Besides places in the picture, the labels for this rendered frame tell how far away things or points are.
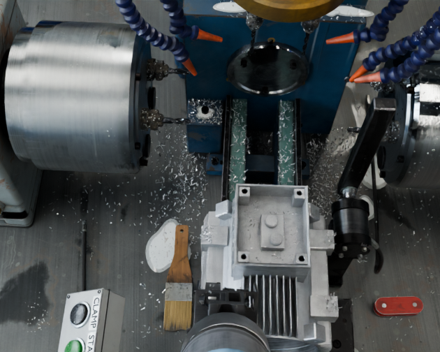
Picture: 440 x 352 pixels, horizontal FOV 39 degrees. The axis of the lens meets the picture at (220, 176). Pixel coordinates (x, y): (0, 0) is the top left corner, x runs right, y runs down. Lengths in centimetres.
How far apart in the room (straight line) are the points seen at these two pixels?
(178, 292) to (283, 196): 35
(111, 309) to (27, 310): 34
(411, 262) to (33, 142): 72
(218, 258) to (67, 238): 41
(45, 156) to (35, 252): 27
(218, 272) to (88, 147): 28
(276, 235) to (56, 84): 40
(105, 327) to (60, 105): 33
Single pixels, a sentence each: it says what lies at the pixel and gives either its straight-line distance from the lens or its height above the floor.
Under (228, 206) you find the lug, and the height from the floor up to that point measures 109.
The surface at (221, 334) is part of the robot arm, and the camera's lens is 57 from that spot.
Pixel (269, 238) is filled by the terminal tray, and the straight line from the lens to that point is 86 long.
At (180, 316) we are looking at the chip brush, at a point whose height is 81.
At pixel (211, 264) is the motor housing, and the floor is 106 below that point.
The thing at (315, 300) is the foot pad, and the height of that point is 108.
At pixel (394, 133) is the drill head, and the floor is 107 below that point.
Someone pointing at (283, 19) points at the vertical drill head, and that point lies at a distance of 83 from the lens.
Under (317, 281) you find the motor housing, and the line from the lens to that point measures 92.
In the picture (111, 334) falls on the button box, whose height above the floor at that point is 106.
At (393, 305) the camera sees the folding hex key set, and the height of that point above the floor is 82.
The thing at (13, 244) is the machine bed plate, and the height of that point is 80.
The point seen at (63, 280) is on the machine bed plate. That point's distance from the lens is 121.
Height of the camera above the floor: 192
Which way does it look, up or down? 62 degrees down
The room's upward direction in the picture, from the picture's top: 3 degrees clockwise
